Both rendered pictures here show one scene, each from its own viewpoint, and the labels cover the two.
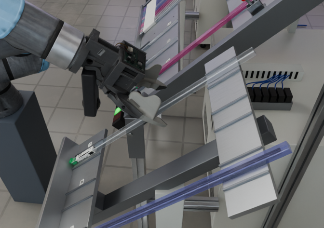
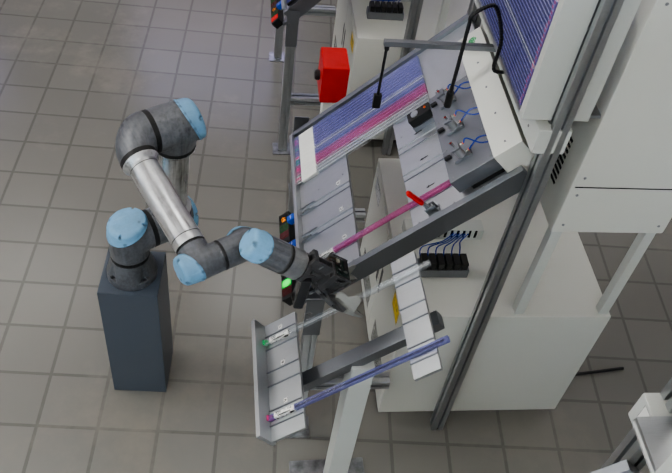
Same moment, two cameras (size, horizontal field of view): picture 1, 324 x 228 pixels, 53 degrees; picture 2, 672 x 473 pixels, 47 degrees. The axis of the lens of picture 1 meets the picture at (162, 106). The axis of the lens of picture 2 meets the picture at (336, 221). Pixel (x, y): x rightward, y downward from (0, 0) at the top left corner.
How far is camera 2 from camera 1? 133 cm
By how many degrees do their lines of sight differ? 10
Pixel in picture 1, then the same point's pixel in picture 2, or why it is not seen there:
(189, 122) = not seen: hidden behind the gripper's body
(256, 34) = (432, 231)
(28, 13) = (276, 247)
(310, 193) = (488, 363)
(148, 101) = (351, 300)
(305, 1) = (470, 211)
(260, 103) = (435, 271)
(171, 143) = not seen: hidden behind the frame
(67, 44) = (299, 265)
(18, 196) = (122, 383)
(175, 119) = not seen: hidden behind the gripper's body
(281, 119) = (457, 288)
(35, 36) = (280, 262)
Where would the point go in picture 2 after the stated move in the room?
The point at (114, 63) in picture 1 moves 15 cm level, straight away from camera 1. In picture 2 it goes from (328, 273) to (311, 228)
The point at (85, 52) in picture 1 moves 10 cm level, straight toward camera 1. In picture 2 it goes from (310, 269) to (326, 301)
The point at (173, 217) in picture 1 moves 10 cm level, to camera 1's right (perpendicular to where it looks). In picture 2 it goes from (362, 388) to (400, 386)
